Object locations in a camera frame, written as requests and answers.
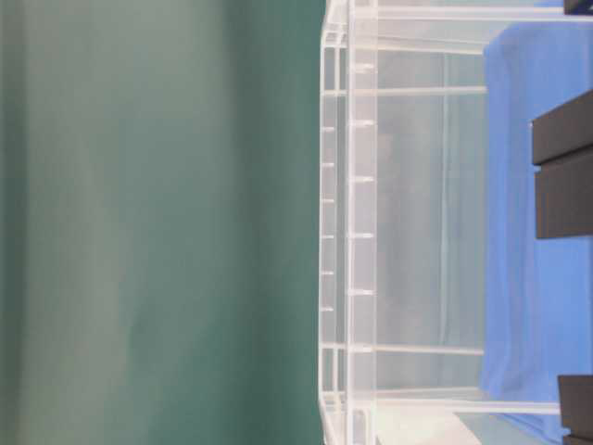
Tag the black RealSense D415 box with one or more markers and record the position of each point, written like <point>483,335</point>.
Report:
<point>562,151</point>

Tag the clear plastic storage bin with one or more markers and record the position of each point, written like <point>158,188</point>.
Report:
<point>402,245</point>

